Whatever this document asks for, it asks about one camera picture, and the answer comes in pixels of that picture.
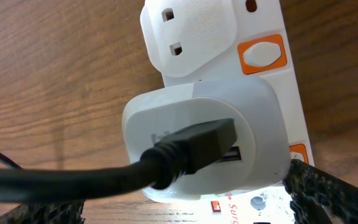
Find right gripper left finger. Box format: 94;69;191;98
0;200;85;224

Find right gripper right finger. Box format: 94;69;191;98
283;159;358;224

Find black USB charging cable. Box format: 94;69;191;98
0;118;238;203

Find white USB charger plug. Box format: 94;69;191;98
122;77;290;203

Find white power strip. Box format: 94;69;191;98
140;0;313;223

